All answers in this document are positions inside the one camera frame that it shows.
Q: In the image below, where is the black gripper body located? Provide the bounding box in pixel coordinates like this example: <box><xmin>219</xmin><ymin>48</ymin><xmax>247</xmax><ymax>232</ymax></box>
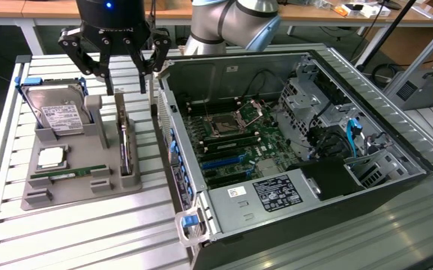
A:
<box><xmin>75</xmin><ymin>0</ymin><xmax>153</xmax><ymax>54</ymax></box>

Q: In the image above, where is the green graphics card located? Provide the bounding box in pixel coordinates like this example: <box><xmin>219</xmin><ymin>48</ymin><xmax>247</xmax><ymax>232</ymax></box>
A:
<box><xmin>115</xmin><ymin>89</ymin><xmax>135</xmax><ymax>177</ymax></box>

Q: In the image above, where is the hard disk drive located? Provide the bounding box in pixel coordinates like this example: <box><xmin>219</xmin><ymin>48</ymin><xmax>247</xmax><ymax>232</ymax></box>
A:
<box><xmin>15</xmin><ymin>76</ymin><xmax>91</xmax><ymax>124</ymax></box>

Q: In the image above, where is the silver hard disk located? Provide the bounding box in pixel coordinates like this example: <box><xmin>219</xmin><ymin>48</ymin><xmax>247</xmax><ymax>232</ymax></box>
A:
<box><xmin>27</xmin><ymin>84</ymin><xmax>91</xmax><ymax>133</ymax></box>

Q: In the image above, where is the CPU socket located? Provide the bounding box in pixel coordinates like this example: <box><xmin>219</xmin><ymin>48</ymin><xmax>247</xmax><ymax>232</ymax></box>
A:
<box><xmin>208</xmin><ymin>112</ymin><xmax>241</xmax><ymax>137</ymax></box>

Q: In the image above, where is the metal socket cover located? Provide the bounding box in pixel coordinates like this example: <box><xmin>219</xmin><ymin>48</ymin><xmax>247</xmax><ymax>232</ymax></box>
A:
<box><xmin>235</xmin><ymin>100</ymin><xmax>267</xmax><ymax>127</ymax></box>

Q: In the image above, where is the grey parts rack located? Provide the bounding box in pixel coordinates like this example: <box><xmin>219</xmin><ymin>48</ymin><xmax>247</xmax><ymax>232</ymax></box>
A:
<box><xmin>20</xmin><ymin>94</ymin><xmax>145</xmax><ymax>212</ymax></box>

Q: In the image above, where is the silver CPU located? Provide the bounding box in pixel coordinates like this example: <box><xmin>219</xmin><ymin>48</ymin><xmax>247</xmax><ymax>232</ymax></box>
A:
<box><xmin>37</xmin><ymin>147</ymin><xmax>68</xmax><ymax>167</ymax></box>

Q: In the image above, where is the metal disk bay cage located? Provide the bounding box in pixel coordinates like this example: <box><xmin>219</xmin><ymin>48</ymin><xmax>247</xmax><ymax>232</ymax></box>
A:
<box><xmin>279</xmin><ymin>56</ymin><xmax>364</xmax><ymax>136</ymax></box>

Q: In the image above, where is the long wooden desk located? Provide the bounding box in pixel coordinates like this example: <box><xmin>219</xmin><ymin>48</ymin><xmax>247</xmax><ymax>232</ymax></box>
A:
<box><xmin>20</xmin><ymin>0</ymin><xmax>433</xmax><ymax>56</ymax></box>

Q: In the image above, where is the blue expansion slot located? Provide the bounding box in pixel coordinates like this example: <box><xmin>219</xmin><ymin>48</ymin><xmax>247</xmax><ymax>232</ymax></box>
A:
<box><xmin>200</xmin><ymin>156</ymin><xmax>247</xmax><ymax>170</ymax></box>

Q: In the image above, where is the green motherboard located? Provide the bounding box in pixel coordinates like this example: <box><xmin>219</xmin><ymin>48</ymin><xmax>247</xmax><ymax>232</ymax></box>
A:
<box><xmin>180</xmin><ymin>97</ymin><xmax>304</xmax><ymax>189</ymax></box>

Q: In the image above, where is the silver chipset heatsink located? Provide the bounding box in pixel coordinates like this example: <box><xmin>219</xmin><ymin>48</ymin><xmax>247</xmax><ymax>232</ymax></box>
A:
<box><xmin>257</xmin><ymin>159</ymin><xmax>281</xmax><ymax>173</ymax></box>

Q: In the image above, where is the white box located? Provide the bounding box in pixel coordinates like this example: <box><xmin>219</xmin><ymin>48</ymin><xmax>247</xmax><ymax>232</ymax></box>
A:
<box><xmin>361</xmin><ymin>6</ymin><xmax>392</xmax><ymax>19</ymax></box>

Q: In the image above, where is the grey power supply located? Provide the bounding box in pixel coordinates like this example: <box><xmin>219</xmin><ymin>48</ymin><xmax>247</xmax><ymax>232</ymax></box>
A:
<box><xmin>204</xmin><ymin>168</ymin><xmax>324</xmax><ymax>235</ymax></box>

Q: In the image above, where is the black stand pole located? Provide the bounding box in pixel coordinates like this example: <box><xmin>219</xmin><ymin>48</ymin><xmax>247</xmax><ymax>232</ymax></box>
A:
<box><xmin>355</xmin><ymin>0</ymin><xmax>418</xmax><ymax>70</ymax></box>

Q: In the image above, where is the black plastic shroud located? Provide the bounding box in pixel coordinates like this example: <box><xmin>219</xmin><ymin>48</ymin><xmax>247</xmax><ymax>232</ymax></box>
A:
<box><xmin>301</xmin><ymin>157</ymin><xmax>368</xmax><ymax>201</ymax></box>

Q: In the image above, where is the grey equipment box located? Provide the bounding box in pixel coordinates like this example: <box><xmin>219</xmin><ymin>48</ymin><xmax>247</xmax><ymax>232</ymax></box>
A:
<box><xmin>383</xmin><ymin>70</ymin><xmax>433</xmax><ymax>112</ymax></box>

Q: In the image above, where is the black open PC case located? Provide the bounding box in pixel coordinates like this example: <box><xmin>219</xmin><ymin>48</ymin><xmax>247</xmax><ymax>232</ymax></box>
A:
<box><xmin>147</xmin><ymin>49</ymin><xmax>433</xmax><ymax>270</ymax></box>

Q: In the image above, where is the black case cable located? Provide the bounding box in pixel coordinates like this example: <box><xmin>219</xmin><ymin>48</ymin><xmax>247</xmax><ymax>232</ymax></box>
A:
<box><xmin>247</xmin><ymin>69</ymin><xmax>280</xmax><ymax>99</ymax></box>

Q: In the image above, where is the black wire bundle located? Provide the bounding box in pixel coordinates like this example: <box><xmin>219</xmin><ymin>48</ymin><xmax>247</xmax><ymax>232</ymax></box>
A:
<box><xmin>305</xmin><ymin>126</ymin><xmax>352</xmax><ymax>161</ymax></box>

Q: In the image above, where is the black cable coil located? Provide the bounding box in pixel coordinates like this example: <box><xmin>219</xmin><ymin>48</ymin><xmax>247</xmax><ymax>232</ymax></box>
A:
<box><xmin>372</xmin><ymin>64</ymin><xmax>395</xmax><ymax>83</ymax></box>

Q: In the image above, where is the blue disk wire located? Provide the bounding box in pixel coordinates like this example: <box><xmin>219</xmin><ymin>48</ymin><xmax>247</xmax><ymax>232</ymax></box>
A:
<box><xmin>345</xmin><ymin>118</ymin><xmax>361</xmax><ymax>160</ymax></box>

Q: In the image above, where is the aluminium frame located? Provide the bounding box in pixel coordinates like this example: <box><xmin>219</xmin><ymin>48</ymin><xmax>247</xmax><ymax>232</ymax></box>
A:
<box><xmin>406</xmin><ymin>31</ymin><xmax>433</xmax><ymax>74</ymax></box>

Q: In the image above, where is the perforated metal bracket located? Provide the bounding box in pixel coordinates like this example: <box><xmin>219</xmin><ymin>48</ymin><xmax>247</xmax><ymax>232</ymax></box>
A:
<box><xmin>345</xmin><ymin>148</ymin><xmax>402</xmax><ymax>189</ymax></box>

